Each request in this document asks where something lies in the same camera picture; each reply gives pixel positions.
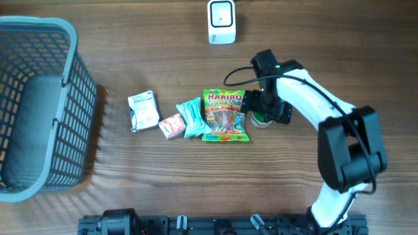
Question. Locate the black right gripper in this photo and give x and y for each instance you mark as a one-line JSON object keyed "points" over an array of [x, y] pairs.
{"points": [[282, 112]]}

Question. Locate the green lid jar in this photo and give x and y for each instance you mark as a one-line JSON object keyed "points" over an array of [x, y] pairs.
{"points": [[259, 120]]}

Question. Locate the Haribo gummy bag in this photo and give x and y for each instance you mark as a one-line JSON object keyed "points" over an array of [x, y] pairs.
{"points": [[223, 115]]}

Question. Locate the teal snack packet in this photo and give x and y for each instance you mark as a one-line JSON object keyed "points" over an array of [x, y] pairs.
{"points": [[191, 113]]}

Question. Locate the red small carton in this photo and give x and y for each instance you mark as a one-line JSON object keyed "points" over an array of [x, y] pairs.
{"points": [[172, 126]]}

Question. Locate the white tag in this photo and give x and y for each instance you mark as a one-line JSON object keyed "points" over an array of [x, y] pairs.
{"points": [[143, 111]]}

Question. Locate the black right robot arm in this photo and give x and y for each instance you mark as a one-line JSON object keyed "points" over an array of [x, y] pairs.
{"points": [[350, 148]]}

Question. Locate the white barcode scanner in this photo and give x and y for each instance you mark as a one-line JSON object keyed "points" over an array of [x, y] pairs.
{"points": [[221, 22]]}

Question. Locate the grey plastic basket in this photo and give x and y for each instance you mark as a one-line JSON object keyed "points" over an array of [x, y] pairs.
{"points": [[48, 101]]}

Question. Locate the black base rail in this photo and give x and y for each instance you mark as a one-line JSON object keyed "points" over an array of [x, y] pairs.
{"points": [[157, 224]]}

